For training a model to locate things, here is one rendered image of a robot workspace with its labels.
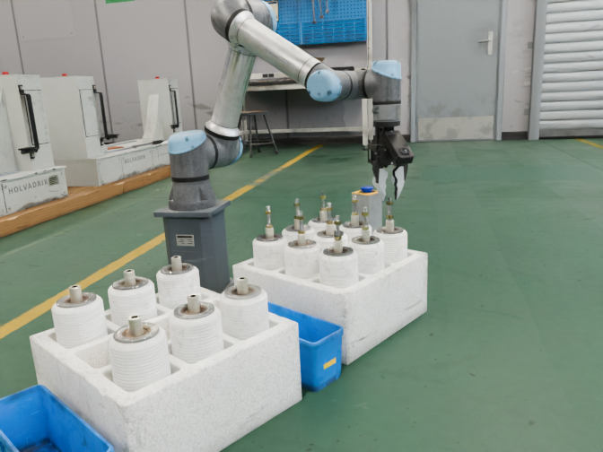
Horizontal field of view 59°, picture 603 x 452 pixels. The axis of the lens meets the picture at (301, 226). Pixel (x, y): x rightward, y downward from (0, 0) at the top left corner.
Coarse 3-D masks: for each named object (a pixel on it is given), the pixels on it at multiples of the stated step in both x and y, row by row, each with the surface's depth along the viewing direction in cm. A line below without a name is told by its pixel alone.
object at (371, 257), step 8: (360, 248) 135; (368, 248) 134; (376, 248) 135; (360, 256) 135; (368, 256) 135; (376, 256) 135; (360, 264) 136; (368, 264) 135; (376, 264) 136; (360, 272) 136; (368, 272) 136; (376, 272) 136
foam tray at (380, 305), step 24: (240, 264) 147; (384, 264) 143; (408, 264) 142; (264, 288) 140; (288, 288) 134; (312, 288) 128; (336, 288) 126; (360, 288) 126; (384, 288) 134; (408, 288) 144; (312, 312) 130; (336, 312) 124; (360, 312) 127; (384, 312) 136; (408, 312) 146; (360, 336) 128; (384, 336) 137
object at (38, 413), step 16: (0, 400) 96; (16, 400) 98; (32, 400) 100; (48, 400) 98; (0, 416) 96; (16, 416) 98; (32, 416) 100; (48, 416) 100; (64, 416) 94; (0, 432) 87; (16, 432) 99; (32, 432) 101; (48, 432) 102; (64, 432) 95; (80, 432) 89; (96, 432) 85; (0, 448) 90; (16, 448) 82; (32, 448) 101; (48, 448) 100; (64, 448) 97; (80, 448) 91; (96, 448) 86; (112, 448) 81
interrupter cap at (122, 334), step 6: (144, 324) 93; (150, 324) 93; (120, 330) 91; (126, 330) 91; (144, 330) 91; (150, 330) 91; (156, 330) 90; (114, 336) 88; (120, 336) 89; (126, 336) 89; (132, 336) 89; (138, 336) 88; (144, 336) 88; (150, 336) 88; (120, 342) 87; (126, 342) 87; (132, 342) 87; (138, 342) 87
